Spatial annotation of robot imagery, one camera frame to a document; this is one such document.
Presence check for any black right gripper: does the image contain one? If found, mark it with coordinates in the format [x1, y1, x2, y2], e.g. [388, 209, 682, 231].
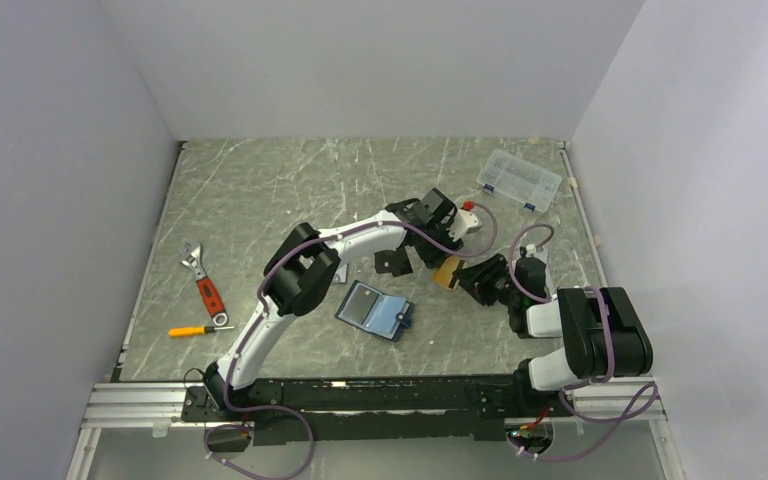
[452, 254, 520, 308]

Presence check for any blue leather card holder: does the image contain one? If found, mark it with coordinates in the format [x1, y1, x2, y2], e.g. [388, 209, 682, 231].
[335, 280, 415, 342]

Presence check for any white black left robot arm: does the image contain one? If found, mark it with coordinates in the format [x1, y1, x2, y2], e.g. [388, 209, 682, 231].
[202, 188, 482, 420]

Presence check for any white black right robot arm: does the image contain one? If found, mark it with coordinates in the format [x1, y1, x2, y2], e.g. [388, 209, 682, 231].
[454, 254, 654, 415]

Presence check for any black VIP card stack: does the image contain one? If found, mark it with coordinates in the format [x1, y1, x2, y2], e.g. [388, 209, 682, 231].
[374, 247, 413, 278]

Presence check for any clear plastic organizer box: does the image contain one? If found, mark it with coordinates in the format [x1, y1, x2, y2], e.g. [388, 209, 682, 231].
[477, 149, 562, 213]

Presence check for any red utility knife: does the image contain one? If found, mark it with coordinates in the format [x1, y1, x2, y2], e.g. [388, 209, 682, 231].
[179, 240, 229, 327]

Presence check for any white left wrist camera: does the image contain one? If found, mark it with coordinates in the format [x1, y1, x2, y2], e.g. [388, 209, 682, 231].
[448, 201, 482, 241]

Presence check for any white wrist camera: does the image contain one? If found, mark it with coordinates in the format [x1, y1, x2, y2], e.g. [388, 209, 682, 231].
[515, 245, 550, 297]
[448, 201, 482, 241]

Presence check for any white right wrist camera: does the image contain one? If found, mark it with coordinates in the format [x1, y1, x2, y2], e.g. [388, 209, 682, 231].
[515, 245, 550, 297]

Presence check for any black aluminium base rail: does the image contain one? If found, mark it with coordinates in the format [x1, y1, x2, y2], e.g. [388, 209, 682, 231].
[81, 374, 649, 446]

